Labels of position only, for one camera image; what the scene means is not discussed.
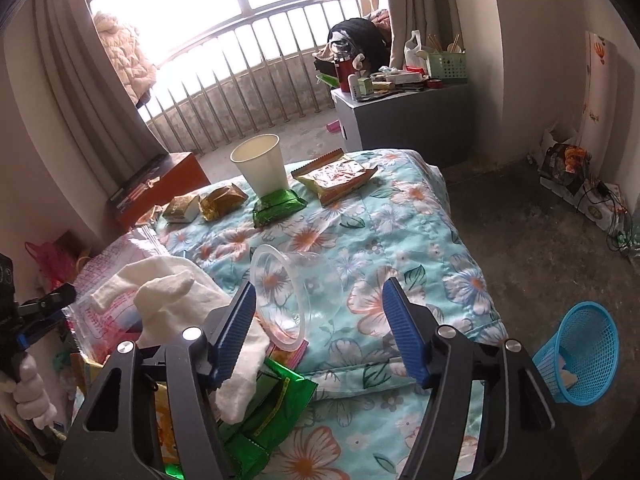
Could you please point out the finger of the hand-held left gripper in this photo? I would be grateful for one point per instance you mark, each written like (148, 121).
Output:
(50, 299)

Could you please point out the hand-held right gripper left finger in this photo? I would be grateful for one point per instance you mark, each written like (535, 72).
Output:
(235, 330)

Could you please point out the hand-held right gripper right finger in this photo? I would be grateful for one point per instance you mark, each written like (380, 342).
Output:
(402, 330)

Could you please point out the clear plastic cup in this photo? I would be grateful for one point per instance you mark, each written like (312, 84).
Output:
(300, 280)

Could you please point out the blue plastic wastebasket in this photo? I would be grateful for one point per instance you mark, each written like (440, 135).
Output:
(595, 340)

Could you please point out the person's left hand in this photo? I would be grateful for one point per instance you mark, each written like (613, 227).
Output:
(35, 400)

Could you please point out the pink mesh plastic bag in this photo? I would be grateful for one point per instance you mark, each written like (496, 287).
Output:
(50, 260)

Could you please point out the pink printed plastic bag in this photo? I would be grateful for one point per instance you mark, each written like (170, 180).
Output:
(100, 280)

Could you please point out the pink striped packet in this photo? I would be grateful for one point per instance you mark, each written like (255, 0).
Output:
(295, 355)

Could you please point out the white towel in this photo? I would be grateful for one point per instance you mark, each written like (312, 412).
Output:
(165, 305)

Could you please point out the large green snack packet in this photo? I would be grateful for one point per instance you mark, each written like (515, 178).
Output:
(270, 410)

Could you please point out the orange snack packet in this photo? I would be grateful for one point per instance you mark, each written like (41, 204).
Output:
(167, 430)

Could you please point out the gold foil wrapper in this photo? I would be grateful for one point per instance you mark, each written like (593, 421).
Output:
(222, 202)

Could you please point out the small green snack packet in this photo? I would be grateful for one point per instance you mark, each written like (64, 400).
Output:
(280, 207)

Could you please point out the red-brown wooden box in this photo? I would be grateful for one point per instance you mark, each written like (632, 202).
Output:
(175, 180)

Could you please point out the white paper cup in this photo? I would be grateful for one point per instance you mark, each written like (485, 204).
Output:
(260, 170)

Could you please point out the yellow orange snack wrapper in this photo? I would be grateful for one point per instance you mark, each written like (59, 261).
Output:
(330, 180)

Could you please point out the white paper scrap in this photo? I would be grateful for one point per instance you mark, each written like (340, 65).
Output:
(567, 370)

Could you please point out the grey curtain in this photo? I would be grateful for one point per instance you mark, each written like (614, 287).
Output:
(75, 85)

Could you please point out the grey cabinet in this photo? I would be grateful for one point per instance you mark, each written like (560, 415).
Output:
(400, 120)

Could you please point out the white flat box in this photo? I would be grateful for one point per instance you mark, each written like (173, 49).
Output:
(595, 207)

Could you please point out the dark snack bag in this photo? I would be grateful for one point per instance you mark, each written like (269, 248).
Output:
(565, 165)

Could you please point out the red tape roll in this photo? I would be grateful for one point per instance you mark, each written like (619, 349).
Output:
(434, 83)

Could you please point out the white puffy jacket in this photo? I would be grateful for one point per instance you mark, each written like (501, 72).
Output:
(125, 60)

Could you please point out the red thermos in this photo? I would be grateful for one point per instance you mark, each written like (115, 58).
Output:
(344, 72)

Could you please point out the green plastic basket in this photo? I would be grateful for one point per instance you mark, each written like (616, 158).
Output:
(447, 67)

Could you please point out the white plastic bag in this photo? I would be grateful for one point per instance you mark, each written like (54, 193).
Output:
(415, 50)

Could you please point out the black bag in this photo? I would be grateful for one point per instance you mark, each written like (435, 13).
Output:
(365, 35)

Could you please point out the metal window railing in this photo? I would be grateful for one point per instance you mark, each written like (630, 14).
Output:
(252, 21)

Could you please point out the white flower print panel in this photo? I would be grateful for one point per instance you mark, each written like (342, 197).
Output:
(600, 90)

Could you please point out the window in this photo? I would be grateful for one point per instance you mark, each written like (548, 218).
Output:
(175, 10)

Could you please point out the beige curtain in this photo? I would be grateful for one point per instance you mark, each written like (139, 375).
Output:
(435, 0)

